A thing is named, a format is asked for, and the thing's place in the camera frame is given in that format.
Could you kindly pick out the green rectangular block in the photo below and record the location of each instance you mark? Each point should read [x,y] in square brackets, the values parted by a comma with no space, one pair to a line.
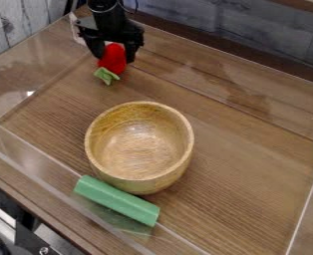
[120,201]

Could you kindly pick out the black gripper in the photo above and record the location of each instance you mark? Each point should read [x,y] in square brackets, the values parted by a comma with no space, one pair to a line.
[128,34]

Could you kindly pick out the black metal stand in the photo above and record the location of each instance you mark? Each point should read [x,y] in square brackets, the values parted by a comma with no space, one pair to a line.
[18,241]

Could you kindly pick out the red felt fruit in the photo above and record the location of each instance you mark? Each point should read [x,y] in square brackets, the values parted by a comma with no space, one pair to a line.
[110,64]

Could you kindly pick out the wooden bowl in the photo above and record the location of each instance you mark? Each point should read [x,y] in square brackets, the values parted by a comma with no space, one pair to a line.
[139,145]

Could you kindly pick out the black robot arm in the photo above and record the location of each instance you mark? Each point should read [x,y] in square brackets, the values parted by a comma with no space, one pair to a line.
[106,10]

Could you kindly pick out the clear acrylic tray walls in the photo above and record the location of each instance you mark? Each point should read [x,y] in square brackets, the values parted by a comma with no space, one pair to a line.
[243,201]

